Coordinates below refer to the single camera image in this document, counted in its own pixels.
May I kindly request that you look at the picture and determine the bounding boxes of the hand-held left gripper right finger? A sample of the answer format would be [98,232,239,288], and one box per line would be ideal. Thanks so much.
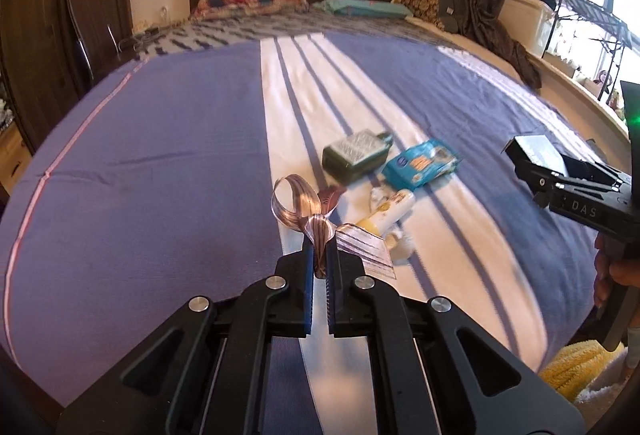
[325,237,586,435]

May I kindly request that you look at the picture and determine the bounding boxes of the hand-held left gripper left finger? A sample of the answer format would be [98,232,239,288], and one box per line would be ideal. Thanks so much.
[55,235,317,435]

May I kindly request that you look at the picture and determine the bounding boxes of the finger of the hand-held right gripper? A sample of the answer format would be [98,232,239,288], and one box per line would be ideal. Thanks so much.
[560,152,625,190]
[504,142,567,211]

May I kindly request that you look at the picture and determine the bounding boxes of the striped translucent ribbon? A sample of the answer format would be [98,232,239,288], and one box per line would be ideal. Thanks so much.
[270,174,397,281]

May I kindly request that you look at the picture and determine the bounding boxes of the person's right hand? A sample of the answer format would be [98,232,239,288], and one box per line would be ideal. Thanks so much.
[594,235,640,312]

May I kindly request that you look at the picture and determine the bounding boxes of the crumpled white tissue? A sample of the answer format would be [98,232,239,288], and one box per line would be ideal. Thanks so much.
[386,230,416,264]

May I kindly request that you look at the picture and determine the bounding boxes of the blue wet wipes packet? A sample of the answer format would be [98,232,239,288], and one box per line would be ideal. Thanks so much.
[382,139,460,190]

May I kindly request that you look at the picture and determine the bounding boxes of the white yellow lotion bottle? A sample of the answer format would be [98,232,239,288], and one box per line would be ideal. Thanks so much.
[356,190,417,236]

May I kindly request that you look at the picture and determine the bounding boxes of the white storage box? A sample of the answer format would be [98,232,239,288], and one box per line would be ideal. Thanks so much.
[502,0,557,59]

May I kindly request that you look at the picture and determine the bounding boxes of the black metal rack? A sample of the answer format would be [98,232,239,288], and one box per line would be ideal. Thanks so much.
[545,0,637,112]

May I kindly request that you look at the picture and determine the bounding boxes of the dark green bottle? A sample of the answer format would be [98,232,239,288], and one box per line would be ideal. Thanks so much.
[321,129,395,181]

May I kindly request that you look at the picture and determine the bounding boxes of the yellow fluffy rug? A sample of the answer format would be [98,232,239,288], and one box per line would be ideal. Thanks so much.
[537,340,629,404]

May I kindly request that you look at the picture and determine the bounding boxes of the blue white striped blanket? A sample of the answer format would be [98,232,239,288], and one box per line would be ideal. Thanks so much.
[0,32,632,435]

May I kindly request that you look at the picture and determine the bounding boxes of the teal pillow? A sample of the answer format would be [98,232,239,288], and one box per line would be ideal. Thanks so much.
[312,0,412,20]

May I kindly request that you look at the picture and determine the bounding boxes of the grey zigzag bed sheet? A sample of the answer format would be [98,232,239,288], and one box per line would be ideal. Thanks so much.
[134,8,482,62]

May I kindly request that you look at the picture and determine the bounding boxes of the dark chair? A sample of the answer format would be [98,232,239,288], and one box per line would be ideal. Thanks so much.
[62,0,151,87]

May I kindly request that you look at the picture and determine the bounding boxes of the dark wooden wardrobe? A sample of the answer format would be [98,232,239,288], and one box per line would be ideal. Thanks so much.
[0,0,134,157]

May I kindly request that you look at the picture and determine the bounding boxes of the charger cables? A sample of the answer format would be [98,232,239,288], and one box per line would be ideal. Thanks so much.
[117,18,192,52]

